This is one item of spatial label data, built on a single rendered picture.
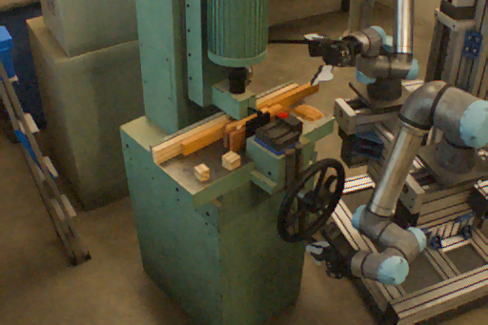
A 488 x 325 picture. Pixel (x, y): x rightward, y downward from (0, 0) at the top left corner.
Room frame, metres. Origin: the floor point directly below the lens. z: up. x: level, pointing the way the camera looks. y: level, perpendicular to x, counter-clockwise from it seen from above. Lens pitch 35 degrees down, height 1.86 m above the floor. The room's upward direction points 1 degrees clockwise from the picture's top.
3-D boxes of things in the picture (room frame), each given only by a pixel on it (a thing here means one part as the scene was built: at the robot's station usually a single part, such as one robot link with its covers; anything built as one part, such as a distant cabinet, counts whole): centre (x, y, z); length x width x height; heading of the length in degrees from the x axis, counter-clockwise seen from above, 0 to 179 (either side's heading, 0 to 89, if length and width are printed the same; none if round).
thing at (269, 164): (1.30, -0.10, 0.92); 0.15 x 0.13 x 0.09; 132
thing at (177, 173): (1.36, -0.04, 0.87); 0.61 x 0.30 x 0.06; 132
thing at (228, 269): (1.53, 0.11, 0.36); 0.58 x 0.45 x 0.71; 42
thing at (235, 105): (1.46, 0.04, 0.99); 0.14 x 0.07 x 0.09; 42
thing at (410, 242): (0.97, -0.43, 0.84); 0.11 x 0.11 x 0.08; 41
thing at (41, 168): (1.68, 0.91, 0.58); 0.27 x 0.25 x 1.16; 125
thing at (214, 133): (1.50, -0.04, 0.92); 0.60 x 0.02 x 0.04; 132
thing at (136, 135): (1.53, 0.11, 0.76); 0.57 x 0.45 x 0.09; 42
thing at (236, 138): (1.39, -0.05, 0.93); 0.25 x 0.01 x 0.07; 132
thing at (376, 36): (1.59, -0.41, 1.16); 0.11 x 0.08 x 0.09; 132
